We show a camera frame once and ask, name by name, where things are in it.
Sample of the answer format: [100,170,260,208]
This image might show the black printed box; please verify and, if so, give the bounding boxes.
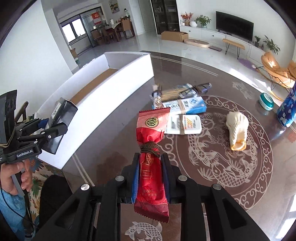
[42,98,78,154]

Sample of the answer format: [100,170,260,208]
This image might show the red snack packet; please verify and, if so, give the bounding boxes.
[134,108,170,223]

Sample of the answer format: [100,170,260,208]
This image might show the white sunscreen bottle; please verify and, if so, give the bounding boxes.
[165,114,202,135]

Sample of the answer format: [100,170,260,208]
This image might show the blue white medicine box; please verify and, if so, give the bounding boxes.
[162,96,207,114]

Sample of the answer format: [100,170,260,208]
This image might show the cream knit glove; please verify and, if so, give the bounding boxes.
[226,111,249,151]

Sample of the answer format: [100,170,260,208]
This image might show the small glass perfume bottle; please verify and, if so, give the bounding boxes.
[152,84,163,109]

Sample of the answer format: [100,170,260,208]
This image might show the chopsticks bundle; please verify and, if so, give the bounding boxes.
[161,83,198,102]

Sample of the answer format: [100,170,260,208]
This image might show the black frame eyeglasses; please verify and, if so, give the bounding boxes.
[179,83,212,98]

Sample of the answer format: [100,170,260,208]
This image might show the person left hand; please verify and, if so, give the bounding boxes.
[0,158,34,196]

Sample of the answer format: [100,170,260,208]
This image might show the large white cardboard box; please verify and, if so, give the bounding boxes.
[37,52,154,169]

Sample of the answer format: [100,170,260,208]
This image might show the dining table with chairs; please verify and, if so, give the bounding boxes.
[90,17,135,45]

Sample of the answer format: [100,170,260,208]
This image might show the teal round tin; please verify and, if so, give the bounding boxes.
[259,93,274,111]

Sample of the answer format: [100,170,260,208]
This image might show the blue patterned tall bottle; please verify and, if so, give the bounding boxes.
[277,84,296,128]

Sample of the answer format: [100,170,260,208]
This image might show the round floor cushion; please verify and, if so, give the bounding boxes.
[184,39,210,48]

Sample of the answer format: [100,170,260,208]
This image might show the brown cardboard box on floor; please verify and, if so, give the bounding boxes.
[161,31,189,42]

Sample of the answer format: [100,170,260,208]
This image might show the orange lounge chair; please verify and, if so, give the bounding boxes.
[252,51,295,102]

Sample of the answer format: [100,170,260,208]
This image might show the white tv cabinet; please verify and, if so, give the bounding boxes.
[179,25,266,65]

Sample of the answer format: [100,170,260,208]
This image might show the wooden bench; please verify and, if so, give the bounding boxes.
[222,38,246,60]

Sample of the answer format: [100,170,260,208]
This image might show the black glass display cabinet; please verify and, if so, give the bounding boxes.
[151,0,180,35]

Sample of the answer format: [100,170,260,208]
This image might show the red flower vase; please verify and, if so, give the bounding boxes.
[180,12,193,26]

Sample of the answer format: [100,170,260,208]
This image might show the leafy plant by tv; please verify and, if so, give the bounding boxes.
[263,35,280,55]

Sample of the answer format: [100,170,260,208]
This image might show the green potted plant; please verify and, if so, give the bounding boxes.
[195,15,211,28]

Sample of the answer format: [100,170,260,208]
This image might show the black flat television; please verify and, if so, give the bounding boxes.
[216,11,254,41]

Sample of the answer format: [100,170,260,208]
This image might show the wall painting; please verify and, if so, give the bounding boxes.
[109,0,120,14]

